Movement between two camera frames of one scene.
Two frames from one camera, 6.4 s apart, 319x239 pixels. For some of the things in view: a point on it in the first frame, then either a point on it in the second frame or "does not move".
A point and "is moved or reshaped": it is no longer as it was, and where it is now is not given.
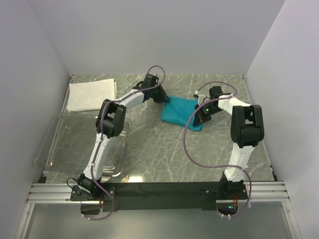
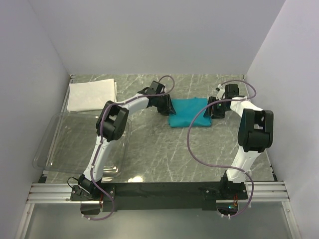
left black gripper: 163,97 to 168,109
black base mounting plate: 123,196 does not move
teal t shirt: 178,111 is moved or reshaped
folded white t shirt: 89,95 does not move
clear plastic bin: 69,144 does not move
